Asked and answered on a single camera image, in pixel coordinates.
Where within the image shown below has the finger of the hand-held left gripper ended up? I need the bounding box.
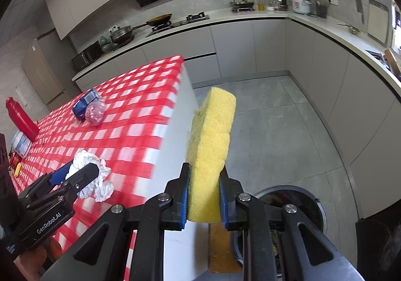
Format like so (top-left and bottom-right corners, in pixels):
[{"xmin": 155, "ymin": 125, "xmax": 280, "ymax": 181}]
[
  {"xmin": 24, "ymin": 162, "xmax": 100, "ymax": 210},
  {"xmin": 17, "ymin": 160, "xmax": 76, "ymax": 204}
]

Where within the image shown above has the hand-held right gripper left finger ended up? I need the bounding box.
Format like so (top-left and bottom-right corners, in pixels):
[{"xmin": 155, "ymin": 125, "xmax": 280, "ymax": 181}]
[{"xmin": 41, "ymin": 162, "xmax": 192, "ymax": 281}]

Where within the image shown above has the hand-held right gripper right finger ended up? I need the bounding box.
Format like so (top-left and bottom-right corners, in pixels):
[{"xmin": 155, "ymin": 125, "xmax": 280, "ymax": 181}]
[{"xmin": 219, "ymin": 168, "xmax": 365, "ymax": 281}]

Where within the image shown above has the white tissue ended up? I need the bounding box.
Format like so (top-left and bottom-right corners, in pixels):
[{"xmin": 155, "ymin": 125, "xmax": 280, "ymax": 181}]
[{"xmin": 67, "ymin": 149, "xmax": 114, "ymax": 202}]

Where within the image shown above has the round grey trash bin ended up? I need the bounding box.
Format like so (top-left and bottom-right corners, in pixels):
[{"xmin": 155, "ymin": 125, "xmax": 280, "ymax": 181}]
[{"xmin": 233, "ymin": 185, "xmax": 328, "ymax": 281}]

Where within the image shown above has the yellow sponge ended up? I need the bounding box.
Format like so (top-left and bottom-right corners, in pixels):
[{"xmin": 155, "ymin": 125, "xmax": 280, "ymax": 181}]
[{"xmin": 185, "ymin": 87, "xmax": 237, "ymax": 224}]

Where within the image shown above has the person's left hand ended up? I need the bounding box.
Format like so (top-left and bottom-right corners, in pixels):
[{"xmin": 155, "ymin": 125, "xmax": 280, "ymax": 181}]
[{"xmin": 14, "ymin": 237, "xmax": 61, "ymax": 276}]

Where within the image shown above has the small red packet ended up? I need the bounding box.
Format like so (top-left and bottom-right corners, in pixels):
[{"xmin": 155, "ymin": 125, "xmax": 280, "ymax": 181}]
[{"xmin": 9, "ymin": 151, "xmax": 22, "ymax": 169}]

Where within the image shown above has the white jar blue label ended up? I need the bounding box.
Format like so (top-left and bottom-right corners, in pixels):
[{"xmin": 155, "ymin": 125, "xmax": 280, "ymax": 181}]
[{"xmin": 11, "ymin": 131, "xmax": 32, "ymax": 158}]

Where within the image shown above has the clear plastic wrapper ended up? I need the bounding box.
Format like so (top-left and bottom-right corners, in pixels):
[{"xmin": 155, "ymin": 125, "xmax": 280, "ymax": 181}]
[{"xmin": 85, "ymin": 98, "xmax": 108, "ymax": 127}]

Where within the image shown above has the red bottle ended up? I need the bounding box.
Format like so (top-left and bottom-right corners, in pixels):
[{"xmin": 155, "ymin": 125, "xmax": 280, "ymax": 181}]
[{"xmin": 6, "ymin": 97, "xmax": 39, "ymax": 141}]

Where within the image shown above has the crushed blue drink can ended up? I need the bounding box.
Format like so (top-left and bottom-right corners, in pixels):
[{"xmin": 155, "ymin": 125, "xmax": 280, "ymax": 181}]
[{"xmin": 72, "ymin": 88, "xmax": 101, "ymax": 121}]

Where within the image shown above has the red white checkered tablecloth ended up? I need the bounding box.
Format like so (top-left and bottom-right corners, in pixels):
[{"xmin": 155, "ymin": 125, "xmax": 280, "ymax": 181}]
[{"xmin": 8, "ymin": 54, "xmax": 185, "ymax": 281}]

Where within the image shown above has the tall beige cabinet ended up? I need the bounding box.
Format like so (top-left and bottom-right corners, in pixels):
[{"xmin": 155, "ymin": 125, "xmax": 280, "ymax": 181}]
[{"xmin": 22, "ymin": 38, "xmax": 71, "ymax": 109}]

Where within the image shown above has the black microwave oven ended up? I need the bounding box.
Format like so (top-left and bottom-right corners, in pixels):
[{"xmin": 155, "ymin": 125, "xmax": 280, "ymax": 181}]
[{"xmin": 71, "ymin": 43, "xmax": 101, "ymax": 71}]

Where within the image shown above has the green ceramic jar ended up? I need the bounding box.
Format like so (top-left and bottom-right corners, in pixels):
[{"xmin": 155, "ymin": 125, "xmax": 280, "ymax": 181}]
[{"xmin": 100, "ymin": 35, "xmax": 113, "ymax": 53}]

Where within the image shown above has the grey wok with lid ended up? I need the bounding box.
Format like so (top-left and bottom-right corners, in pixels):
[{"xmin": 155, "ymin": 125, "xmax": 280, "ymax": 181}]
[{"xmin": 110, "ymin": 25, "xmax": 135, "ymax": 45}]

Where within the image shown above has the dark cloth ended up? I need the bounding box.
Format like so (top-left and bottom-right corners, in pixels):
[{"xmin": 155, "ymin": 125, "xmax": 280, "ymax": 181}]
[{"xmin": 355, "ymin": 215, "xmax": 401, "ymax": 281}]

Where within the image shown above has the kitchen counter with grey cabinets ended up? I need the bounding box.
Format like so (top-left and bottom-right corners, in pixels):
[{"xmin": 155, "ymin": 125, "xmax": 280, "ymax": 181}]
[{"xmin": 72, "ymin": 8, "xmax": 401, "ymax": 219}]

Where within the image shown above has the black gas stove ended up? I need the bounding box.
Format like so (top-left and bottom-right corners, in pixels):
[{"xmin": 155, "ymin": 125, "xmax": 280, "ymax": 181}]
[{"xmin": 146, "ymin": 13, "xmax": 210, "ymax": 37}]

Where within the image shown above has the white rice cooker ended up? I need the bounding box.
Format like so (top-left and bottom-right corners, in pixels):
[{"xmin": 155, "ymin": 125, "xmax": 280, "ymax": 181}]
[{"xmin": 291, "ymin": 0, "xmax": 311, "ymax": 16}]

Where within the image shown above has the black utensil holder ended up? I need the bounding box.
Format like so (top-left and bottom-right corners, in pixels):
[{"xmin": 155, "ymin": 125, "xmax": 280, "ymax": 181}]
[{"xmin": 314, "ymin": 0, "xmax": 328, "ymax": 19}]

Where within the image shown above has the small steel dish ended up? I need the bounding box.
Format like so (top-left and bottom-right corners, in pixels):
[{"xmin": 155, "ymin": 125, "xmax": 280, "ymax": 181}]
[{"xmin": 338, "ymin": 22, "xmax": 361, "ymax": 35}]

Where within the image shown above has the white cutting board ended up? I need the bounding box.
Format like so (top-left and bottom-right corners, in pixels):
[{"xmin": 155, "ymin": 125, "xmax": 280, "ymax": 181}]
[{"xmin": 366, "ymin": 0, "xmax": 390, "ymax": 44}]

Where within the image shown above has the cleaver knife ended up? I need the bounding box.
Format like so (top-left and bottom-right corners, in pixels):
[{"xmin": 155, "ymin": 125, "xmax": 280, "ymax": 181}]
[{"xmin": 355, "ymin": 0, "xmax": 365, "ymax": 24}]

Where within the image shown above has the frying pan wooden handle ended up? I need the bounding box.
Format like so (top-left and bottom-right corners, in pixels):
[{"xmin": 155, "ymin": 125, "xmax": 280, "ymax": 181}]
[{"xmin": 132, "ymin": 13, "xmax": 173, "ymax": 31}]

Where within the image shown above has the steel pot with arched handle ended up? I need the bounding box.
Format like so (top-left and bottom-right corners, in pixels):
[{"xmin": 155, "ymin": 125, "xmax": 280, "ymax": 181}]
[{"xmin": 230, "ymin": 0, "xmax": 255, "ymax": 13}]

